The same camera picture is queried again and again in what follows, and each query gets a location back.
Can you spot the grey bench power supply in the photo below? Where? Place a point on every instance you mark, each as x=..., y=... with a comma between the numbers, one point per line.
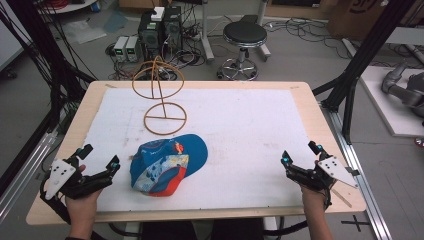
x=120, y=48
x=132, y=48

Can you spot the brown cardboard box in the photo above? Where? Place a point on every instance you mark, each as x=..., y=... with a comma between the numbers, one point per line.
x=363, y=16

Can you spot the white table mat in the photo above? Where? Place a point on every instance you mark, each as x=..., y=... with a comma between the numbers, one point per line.
x=240, y=133

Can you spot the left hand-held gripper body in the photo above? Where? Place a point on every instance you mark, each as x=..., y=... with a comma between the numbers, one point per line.
x=60, y=173

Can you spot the person's left hand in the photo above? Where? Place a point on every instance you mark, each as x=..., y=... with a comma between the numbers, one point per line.
x=81, y=208

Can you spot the white desk leg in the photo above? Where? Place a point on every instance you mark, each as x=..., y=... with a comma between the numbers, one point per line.
x=206, y=33

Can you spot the aluminium rail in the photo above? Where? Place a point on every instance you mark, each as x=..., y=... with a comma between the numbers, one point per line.
x=23, y=173
x=360, y=173

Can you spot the thin wooden stick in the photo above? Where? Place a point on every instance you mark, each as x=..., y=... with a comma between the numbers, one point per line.
x=341, y=198

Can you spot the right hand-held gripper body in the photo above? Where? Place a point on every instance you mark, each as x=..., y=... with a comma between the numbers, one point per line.
x=335, y=170

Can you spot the blue and orange cap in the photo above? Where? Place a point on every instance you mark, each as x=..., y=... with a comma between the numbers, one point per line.
x=166, y=166

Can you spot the person's right hand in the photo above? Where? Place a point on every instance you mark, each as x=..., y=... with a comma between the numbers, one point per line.
x=313, y=200

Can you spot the black round stool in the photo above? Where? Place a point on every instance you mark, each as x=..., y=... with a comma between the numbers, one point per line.
x=245, y=33

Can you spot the black metal frame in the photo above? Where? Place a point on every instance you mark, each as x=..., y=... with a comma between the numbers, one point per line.
x=363, y=60
x=40, y=50

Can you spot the black computer tower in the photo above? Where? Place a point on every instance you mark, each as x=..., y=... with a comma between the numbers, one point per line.
x=150, y=36
x=172, y=28

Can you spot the white floor board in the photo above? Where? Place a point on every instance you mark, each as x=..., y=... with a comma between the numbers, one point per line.
x=386, y=110

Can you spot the small white box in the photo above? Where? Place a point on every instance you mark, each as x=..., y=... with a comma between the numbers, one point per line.
x=157, y=14

